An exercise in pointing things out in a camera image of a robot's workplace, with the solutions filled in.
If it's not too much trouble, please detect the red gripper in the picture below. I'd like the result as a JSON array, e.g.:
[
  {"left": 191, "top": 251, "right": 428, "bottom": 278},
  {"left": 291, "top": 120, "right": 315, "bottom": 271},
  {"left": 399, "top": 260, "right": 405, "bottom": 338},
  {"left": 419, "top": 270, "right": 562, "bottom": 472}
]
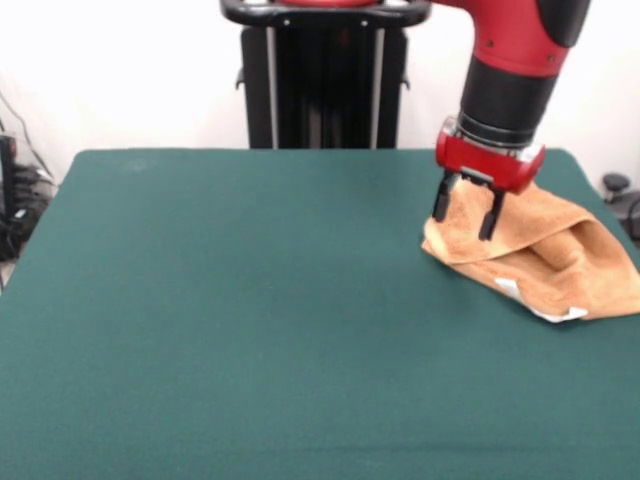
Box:
[{"left": 432, "top": 117, "right": 547, "bottom": 242}]

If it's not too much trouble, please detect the orange terry towel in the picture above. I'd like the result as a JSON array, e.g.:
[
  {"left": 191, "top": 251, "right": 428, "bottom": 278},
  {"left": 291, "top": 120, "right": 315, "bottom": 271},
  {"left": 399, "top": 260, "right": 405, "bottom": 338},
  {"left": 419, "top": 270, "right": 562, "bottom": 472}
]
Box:
[{"left": 421, "top": 177, "right": 640, "bottom": 325}]

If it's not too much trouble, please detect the black office chair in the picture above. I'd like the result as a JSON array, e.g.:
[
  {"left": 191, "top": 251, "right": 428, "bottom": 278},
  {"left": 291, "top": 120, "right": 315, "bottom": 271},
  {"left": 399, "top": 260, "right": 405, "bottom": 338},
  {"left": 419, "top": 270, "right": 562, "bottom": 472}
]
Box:
[{"left": 601, "top": 172, "right": 640, "bottom": 237}]

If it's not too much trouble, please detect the dark green table cloth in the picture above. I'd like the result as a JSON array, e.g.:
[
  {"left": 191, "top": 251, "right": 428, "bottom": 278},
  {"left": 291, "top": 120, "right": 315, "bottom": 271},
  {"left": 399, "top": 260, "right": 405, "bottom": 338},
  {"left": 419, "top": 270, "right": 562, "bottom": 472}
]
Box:
[{"left": 0, "top": 147, "right": 640, "bottom": 480}]

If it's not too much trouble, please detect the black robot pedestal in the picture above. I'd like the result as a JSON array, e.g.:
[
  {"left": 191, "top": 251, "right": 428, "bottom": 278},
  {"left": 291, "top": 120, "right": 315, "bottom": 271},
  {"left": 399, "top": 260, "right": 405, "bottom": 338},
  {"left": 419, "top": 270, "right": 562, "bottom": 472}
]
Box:
[{"left": 218, "top": 0, "right": 432, "bottom": 150}]

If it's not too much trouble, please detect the black electronics with cables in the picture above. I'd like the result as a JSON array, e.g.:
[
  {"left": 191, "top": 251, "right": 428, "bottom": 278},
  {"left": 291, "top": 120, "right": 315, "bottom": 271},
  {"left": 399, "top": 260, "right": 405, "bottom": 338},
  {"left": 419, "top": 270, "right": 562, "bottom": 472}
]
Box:
[{"left": 0, "top": 89, "right": 59, "bottom": 264}]

